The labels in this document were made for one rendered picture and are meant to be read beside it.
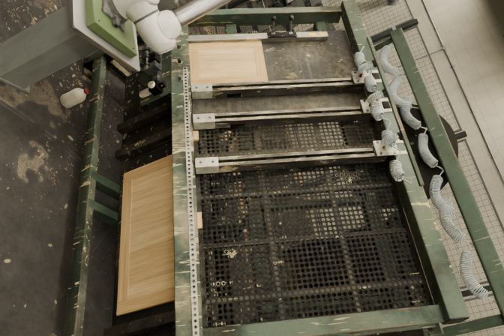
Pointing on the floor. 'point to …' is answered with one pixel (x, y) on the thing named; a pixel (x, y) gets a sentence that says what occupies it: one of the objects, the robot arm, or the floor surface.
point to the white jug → (77, 95)
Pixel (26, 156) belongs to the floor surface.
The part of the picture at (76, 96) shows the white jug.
